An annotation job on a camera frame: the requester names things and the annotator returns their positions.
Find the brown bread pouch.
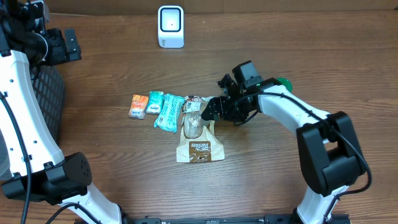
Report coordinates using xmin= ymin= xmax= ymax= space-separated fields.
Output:
xmin=176 ymin=95 xmax=224 ymax=163

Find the green lid jar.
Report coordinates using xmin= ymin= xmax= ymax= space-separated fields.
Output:
xmin=276 ymin=77 xmax=293 ymax=92

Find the long teal wipes pack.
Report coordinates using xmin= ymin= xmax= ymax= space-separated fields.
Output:
xmin=154 ymin=93 xmax=185 ymax=133

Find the teal gum packet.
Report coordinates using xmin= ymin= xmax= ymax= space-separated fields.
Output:
xmin=146 ymin=91 xmax=164 ymax=114

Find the orange snack packet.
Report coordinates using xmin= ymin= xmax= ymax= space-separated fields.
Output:
xmin=129 ymin=95 xmax=149 ymax=119

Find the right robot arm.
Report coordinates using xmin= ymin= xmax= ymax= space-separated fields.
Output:
xmin=201 ymin=60 xmax=372 ymax=224

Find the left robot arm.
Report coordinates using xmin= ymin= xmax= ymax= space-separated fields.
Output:
xmin=1 ymin=1 xmax=126 ymax=223

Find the white barcode scanner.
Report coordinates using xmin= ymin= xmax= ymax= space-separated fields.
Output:
xmin=157 ymin=5 xmax=185 ymax=49

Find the grey plastic shopping basket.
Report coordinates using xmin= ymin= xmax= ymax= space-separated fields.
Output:
xmin=30 ymin=65 xmax=65 ymax=144

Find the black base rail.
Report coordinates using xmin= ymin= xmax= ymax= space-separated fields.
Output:
xmin=129 ymin=215 xmax=298 ymax=224

